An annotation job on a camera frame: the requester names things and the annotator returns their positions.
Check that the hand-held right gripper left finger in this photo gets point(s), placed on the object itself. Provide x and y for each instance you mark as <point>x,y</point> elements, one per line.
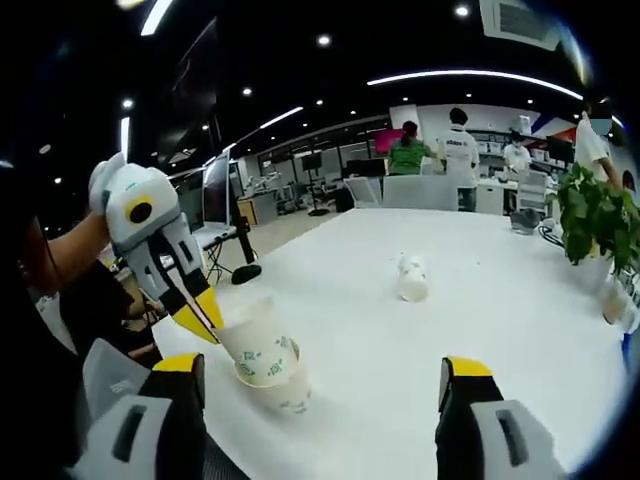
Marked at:
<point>145,435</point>

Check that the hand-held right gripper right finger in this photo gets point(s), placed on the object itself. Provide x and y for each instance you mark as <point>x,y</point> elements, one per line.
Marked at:
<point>480,435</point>

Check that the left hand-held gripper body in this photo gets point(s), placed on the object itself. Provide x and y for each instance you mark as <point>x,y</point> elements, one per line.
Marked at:
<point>150,187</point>

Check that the green-printed white paper cup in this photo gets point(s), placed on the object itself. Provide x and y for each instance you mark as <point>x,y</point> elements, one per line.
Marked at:
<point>414,285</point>
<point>255,335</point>
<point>292,395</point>

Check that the small black object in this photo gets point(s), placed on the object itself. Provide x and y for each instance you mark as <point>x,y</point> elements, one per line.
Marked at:
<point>247,274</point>

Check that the computer monitor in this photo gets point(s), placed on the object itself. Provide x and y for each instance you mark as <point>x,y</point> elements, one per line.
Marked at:
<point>217,190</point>

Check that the white table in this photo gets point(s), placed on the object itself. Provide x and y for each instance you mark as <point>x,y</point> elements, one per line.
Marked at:
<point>375,350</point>

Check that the person's dark clothing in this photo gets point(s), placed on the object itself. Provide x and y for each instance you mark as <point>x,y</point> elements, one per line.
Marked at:
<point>30,350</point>

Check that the grey rounded object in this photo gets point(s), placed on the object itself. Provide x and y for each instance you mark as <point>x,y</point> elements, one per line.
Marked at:
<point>526,222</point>

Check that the pink screen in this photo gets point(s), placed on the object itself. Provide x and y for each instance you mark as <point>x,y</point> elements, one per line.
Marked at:
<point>386,141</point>

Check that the white office chair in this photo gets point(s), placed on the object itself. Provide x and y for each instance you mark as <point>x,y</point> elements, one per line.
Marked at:
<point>420,194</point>
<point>530,190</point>

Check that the green potted plant white pot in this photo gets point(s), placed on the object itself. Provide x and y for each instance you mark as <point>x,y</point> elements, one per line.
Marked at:
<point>595,220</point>

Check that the curved ceiling light strip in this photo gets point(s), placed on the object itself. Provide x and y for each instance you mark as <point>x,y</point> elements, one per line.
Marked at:
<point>475,75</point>

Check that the ceiling air vent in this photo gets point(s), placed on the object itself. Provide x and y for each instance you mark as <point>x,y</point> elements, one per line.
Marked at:
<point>520,22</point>

